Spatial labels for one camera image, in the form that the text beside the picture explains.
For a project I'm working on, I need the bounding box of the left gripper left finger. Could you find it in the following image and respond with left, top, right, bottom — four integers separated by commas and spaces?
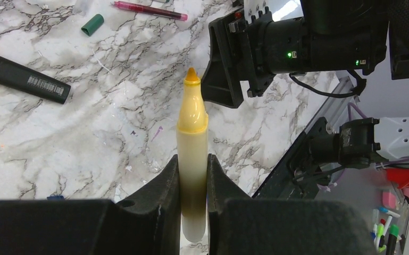
0, 156, 180, 254

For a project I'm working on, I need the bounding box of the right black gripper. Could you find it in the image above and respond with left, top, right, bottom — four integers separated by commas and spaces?
201, 7, 275, 108

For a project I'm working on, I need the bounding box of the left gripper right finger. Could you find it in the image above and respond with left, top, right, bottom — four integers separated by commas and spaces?
207, 154, 377, 254

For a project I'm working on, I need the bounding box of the yellow marker pen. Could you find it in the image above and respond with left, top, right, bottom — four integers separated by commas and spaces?
176, 67, 208, 242

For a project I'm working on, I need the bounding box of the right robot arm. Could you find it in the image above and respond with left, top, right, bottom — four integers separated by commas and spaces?
202, 1, 409, 184

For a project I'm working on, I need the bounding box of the pink red pen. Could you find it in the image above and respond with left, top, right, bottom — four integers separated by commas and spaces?
112, 1, 188, 21

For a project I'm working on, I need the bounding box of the green marker cap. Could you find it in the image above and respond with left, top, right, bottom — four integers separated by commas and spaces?
81, 14, 105, 37

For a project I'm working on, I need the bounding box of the orange capped black highlighter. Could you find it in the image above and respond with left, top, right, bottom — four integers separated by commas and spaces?
0, 56, 71, 104

